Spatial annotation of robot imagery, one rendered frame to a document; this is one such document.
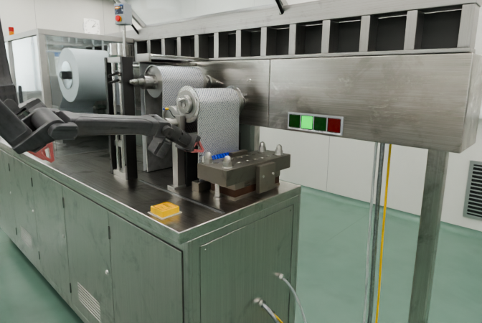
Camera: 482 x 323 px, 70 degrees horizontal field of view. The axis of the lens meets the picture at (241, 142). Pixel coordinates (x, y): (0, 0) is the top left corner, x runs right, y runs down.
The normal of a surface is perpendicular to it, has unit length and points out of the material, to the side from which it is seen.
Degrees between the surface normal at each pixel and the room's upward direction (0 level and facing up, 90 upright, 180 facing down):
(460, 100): 90
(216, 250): 90
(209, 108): 90
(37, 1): 90
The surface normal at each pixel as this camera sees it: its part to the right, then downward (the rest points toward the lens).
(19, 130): 0.73, 0.29
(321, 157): -0.68, 0.12
